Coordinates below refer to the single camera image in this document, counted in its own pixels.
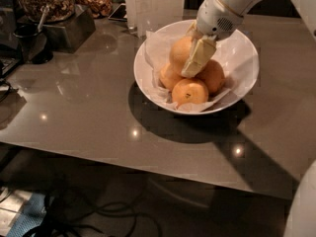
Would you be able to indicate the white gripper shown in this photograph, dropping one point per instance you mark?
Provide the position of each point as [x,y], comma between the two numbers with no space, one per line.
[215,17]

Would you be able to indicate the orange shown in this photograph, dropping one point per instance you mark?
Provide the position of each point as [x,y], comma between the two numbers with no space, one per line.
[168,77]
[213,77]
[180,53]
[189,90]

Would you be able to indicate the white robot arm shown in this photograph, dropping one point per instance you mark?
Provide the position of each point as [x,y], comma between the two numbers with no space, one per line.
[301,221]

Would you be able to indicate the white ceramic bowl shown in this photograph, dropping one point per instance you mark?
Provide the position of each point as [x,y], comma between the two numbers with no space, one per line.
[243,69]

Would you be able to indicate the bowl of dried snacks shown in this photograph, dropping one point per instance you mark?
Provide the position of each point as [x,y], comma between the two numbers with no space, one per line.
[99,8]

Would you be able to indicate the white paper liner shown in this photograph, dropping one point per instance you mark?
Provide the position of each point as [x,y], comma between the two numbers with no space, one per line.
[233,53]

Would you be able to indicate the smartphone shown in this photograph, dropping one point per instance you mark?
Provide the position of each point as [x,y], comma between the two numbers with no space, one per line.
[119,13]

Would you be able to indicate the metal spoon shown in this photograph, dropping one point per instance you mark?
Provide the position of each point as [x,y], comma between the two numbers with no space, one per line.
[44,13]

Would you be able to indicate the glass jar of nuts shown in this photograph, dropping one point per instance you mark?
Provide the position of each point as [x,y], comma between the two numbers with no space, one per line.
[58,10]

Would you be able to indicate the black cup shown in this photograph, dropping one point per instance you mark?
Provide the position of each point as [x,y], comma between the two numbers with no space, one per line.
[34,44]

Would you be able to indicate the blue floor cloth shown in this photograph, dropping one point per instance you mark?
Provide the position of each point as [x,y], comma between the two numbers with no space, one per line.
[29,218]

